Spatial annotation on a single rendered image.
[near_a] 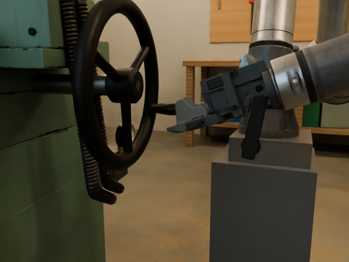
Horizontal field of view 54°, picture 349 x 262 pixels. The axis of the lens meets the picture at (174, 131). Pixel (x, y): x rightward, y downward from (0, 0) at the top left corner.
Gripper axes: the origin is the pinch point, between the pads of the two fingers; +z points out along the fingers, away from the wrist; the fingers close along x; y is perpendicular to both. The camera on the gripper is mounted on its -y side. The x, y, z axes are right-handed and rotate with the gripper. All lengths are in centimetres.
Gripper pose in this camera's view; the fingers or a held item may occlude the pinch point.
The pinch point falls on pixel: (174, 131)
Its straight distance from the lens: 65.7
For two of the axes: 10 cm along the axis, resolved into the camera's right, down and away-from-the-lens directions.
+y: -3.3, -9.4, -0.9
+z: -9.0, 2.8, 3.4
